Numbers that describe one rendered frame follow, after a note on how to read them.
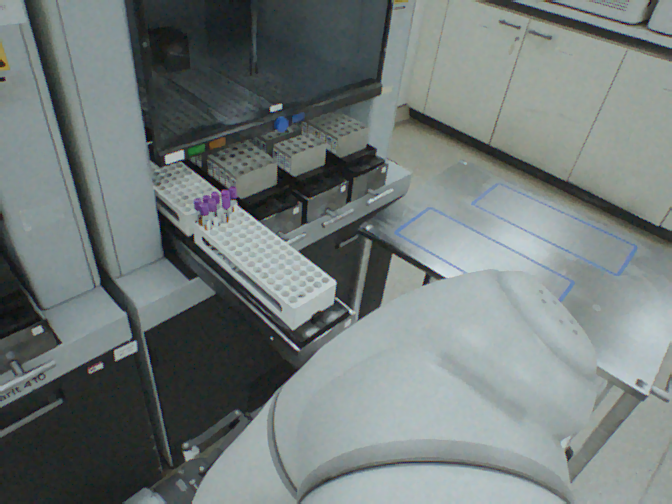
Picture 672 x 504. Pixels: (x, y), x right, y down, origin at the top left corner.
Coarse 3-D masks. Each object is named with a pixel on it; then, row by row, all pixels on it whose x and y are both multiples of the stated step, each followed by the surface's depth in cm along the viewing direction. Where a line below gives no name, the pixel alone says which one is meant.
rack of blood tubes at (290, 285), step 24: (240, 216) 100; (216, 240) 92; (240, 240) 92; (264, 240) 94; (240, 264) 88; (264, 264) 89; (288, 264) 91; (312, 264) 89; (264, 288) 85; (288, 288) 84; (312, 288) 85; (288, 312) 82; (312, 312) 85
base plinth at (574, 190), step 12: (420, 120) 343; (432, 120) 337; (444, 132) 333; (456, 132) 327; (468, 144) 324; (480, 144) 318; (504, 156) 309; (528, 168) 301; (552, 180) 294; (564, 180) 288; (576, 192) 286; (588, 192) 281; (600, 204) 279; (612, 204) 274; (624, 216) 273; (636, 216) 268; (648, 228) 266; (660, 228) 262
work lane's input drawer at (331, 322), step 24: (168, 240) 103; (192, 240) 99; (192, 264) 99; (216, 264) 94; (216, 288) 95; (240, 288) 90; (240, 312) 92; (264, 312) 87; (336, 312) 88; (264, 336) 89; (288, 336) 84; (312, 336) 83; (336, 336) 89; (288, 360) 86
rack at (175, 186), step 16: (160, 176) 106; (176, 176) 107; (192, 176) 108; (160, 192) 102; (176, 192) 102; (192, 192) 103; (208, 192) 103; (160, 208) 104; (176, 208) 98; (192, 208) 98; (176, 224) 101; (192, 224) 99
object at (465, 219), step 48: (432, 192) 120; (480, 192) 123; (528, 192) 125; (384, 240) 104; (432, 240) 106; (480, 240) 108; (528, 240) 109; (576, 240) 111; (624, 240) 113; (576, 288) 99; (624, 288) 100; (624, 336) 90; (624, 384) 82; (576, 432) 147
